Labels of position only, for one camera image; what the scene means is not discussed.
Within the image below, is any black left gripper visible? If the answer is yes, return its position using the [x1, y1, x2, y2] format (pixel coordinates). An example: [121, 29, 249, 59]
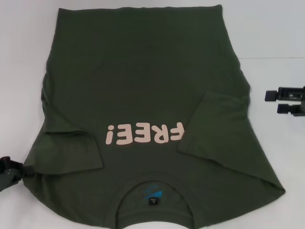
[0, 156, 37, 192]

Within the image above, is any dark green FREE t-shirt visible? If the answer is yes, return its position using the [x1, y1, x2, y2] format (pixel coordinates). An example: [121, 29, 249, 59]
[20, 4, 286, 229]

